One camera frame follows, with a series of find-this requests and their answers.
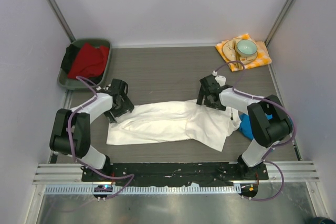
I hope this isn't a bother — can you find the white flower print t-shirt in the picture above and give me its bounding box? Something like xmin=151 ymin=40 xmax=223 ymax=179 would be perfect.
xmin=106 ymin=100 xmax=241 ymax=152

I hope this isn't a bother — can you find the blue t-shirt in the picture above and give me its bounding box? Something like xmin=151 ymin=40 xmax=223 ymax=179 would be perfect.
xmin=237 ymin=112 xmax=293 ymax=141

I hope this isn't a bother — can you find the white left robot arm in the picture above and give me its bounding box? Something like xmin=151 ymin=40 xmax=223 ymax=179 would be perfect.
xmin=49 ymin=79 xmax=134 ymax=182

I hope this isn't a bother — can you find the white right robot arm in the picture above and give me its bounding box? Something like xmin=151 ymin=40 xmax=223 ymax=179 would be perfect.
xmin=196 ymin=74 xmax=295 ymax=179

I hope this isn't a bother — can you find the gold cutlery piece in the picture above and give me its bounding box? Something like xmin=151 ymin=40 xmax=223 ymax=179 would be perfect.
xmin=232 ymin=40 xmax=243 ymax=70

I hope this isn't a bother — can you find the red t-shirt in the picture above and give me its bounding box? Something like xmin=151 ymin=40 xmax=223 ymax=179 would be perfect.
xmin=67 ymin=43 xmax=110 ymax=84

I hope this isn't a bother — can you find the grey plastic tray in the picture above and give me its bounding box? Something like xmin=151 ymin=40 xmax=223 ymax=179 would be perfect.
xmin=57 ymin=38 xmax=112 ymax=90

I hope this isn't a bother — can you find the light green bowl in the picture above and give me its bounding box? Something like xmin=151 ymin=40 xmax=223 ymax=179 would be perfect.
xmin=237 ymin=39 xmax=258 ymax=58

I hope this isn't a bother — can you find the orange checkered cloth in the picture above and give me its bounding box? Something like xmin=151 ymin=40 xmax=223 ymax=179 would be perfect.
xmin=215 ymin=34 xmax=272 ymax=72

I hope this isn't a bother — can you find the black t-shirt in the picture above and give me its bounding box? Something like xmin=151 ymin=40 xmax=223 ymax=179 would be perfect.
xmin=61 ymin=44 xmax=94 ymax=83

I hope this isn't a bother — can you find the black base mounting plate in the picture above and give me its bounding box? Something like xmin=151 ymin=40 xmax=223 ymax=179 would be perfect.
xmin=81 ymin=162 xmax=269 ymax=187

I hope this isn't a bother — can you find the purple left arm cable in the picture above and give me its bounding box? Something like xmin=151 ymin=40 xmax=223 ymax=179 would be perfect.
xmin=67 ymin=76 xmax=135 ymax=200

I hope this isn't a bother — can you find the aluminium frame rail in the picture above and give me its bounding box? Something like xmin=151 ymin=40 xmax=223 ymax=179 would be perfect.
xmin=33 ymin=161 xmax=320 ymax=185

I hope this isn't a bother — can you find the white slotted cable duct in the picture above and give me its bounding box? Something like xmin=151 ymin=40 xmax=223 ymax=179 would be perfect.
xmin=45 ymin=184 xmax=241 ymax=195

